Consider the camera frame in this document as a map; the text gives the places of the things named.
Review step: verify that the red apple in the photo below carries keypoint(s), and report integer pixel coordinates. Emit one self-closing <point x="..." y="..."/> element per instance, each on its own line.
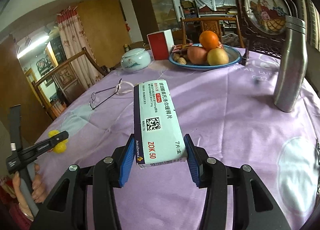
<point x="197" y="55"/>

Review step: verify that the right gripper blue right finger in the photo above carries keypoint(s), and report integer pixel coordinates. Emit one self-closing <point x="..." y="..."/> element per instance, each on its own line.
<point x="253" y="205"/>

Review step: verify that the blue fruit plate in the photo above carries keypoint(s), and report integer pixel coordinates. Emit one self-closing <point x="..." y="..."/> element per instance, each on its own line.
<point x="183" y="61"/>

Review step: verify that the pink floral curtain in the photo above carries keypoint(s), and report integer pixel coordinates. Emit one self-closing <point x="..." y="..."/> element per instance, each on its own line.
<point x="74" y="39"/>

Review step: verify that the red white box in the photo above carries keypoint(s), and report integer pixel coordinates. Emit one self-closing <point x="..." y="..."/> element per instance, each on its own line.
<point x="161" y="43"/>

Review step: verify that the silver metal bottle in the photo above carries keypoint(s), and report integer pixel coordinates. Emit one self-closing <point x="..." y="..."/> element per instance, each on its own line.
<point x="293" y="65"/>

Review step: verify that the wooden side chair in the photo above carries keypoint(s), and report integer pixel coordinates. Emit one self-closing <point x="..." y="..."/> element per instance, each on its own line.
<point x="212" y="24"/>

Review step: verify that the black eyeglasses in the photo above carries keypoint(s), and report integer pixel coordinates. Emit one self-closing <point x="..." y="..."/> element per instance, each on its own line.
<point x="101" y="96"/>

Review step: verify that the tall wooden display cabinet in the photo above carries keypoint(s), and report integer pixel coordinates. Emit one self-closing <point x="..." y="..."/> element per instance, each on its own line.
<point x="155" y="15"/>

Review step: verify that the person left hand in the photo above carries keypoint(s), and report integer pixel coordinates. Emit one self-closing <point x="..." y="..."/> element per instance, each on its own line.
<point x="39" y="193"/>

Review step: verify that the purple tablecloth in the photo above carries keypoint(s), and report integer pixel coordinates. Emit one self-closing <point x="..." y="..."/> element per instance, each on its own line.
<point x="228" y="111"/>

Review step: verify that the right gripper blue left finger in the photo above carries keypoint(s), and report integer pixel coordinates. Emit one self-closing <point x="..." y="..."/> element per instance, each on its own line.
<point x="66" y="205"/>

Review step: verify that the wooden armchair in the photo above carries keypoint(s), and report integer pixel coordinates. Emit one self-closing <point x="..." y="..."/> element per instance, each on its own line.
<point x="67" y="81"/>

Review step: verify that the yellow pear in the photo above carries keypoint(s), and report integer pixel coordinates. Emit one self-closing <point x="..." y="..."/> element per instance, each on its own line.
<point x="217" y="56"/>

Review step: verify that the medicine box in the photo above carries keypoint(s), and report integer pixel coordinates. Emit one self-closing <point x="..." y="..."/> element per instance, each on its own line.
<point x="158" y="136"/>

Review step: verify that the orange fruit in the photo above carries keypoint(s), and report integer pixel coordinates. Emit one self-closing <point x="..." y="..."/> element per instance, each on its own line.
<point x="209" y="40"/>

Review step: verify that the celadon lidded jar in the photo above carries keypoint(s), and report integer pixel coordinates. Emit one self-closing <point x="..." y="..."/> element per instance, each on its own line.
<point x="135" y="60"/>

